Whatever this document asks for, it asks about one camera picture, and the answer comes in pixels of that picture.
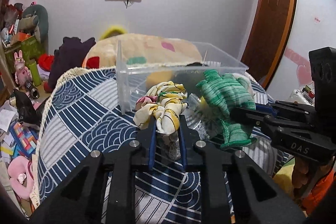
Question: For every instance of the pink rabbit plush toy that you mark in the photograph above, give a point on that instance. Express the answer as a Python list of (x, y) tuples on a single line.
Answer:
[(22, 73)]

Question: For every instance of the pink plush toy on floor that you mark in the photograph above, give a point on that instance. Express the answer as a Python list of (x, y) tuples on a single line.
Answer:
[(21, 177)]

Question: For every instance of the green cardboard box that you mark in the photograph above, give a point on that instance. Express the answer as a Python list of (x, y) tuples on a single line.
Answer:
[(30, 47)]

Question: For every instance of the grey green plush toy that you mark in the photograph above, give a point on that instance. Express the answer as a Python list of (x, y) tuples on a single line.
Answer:
[(35, 19)]

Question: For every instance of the blue white patterned tablecloth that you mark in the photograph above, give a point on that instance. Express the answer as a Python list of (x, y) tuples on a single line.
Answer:
[(84, 115)]

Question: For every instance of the clear plastic storage box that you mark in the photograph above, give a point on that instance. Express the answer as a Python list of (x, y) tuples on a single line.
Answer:
[(143, 65)]

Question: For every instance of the green knitted glove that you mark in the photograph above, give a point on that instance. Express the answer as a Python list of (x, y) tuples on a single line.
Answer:
[(224, 93)]

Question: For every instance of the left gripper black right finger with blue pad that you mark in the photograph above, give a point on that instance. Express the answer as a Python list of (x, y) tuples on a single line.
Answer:
[(232, 181)]

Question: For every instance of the beige plush pillow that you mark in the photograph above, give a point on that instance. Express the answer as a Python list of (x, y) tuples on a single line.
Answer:
[(139, 49)]

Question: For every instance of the yellow floral white cloth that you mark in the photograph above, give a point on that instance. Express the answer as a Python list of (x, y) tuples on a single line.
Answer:
[(165, 102)]

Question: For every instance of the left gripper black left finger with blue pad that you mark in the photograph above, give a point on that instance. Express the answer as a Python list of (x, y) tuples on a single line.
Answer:
[(102, 184)]

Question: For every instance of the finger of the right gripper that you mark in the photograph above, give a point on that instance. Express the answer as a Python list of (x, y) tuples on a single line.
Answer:
[(250, 118), (267, 109)]

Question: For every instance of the brown wooden door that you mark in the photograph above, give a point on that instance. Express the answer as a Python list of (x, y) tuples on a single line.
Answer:
[(266, 40)]

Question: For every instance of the red plush item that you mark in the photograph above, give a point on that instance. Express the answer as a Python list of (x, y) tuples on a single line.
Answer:
[(45, 62)]

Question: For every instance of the dark purple garment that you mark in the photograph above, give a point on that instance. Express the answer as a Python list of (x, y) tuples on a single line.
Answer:
[(69, 55)]

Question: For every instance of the white sock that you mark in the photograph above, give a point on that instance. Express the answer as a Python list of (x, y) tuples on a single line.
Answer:
[(245, 82)]

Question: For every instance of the green cylinder bottle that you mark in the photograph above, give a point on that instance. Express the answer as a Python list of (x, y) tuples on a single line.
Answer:
[(32, 65)]

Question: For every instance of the yellow soft ball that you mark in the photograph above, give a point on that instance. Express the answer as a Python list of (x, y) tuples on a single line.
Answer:
[(158, 77)]

